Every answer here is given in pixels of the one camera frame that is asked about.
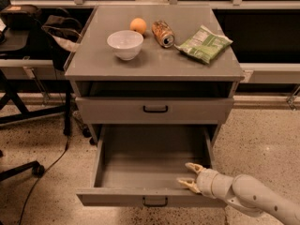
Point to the grey top drawer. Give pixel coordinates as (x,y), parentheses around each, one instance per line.
(154,110)

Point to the orange fruit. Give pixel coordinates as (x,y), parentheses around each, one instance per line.
(138,25)

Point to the dark bag with strap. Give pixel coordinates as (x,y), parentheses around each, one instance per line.
(62,34)

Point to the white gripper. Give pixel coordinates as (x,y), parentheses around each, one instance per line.
(206,181)

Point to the green chip bag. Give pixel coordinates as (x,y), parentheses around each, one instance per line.
(204,45)

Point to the grey drawer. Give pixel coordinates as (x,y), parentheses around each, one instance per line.
(139,165)
(154,110)

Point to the grey drawer cabinet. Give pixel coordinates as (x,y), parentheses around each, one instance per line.
(95,72)

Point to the white ceramic bowl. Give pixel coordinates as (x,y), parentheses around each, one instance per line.
(125,44)

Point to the black office chair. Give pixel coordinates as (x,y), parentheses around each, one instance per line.
(34,166)

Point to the brown soda can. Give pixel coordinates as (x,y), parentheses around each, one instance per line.
(163,34)

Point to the black folding desk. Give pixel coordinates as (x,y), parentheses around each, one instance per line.
(30,62)

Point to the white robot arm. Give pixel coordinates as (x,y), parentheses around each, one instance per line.
(243,192)

